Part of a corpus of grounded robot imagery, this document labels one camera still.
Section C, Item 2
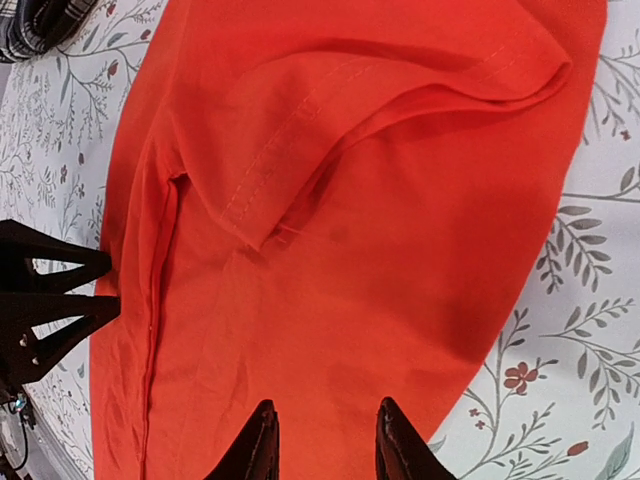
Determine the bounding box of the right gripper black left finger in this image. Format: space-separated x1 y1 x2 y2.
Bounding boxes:
205 399 280 480

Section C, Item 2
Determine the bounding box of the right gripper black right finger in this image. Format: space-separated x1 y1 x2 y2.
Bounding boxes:
375 397 456 480

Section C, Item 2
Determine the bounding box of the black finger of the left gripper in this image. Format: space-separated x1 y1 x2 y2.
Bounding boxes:
1 293 121 390
1 219 112 293

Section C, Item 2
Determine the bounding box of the black white plaid skirt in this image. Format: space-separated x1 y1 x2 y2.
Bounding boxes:
1 0 97 64

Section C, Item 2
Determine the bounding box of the red garment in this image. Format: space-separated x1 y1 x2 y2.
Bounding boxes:
90 1 607 479

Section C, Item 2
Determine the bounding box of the floral patterned table cloth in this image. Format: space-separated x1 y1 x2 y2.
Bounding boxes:
1 1 639 479

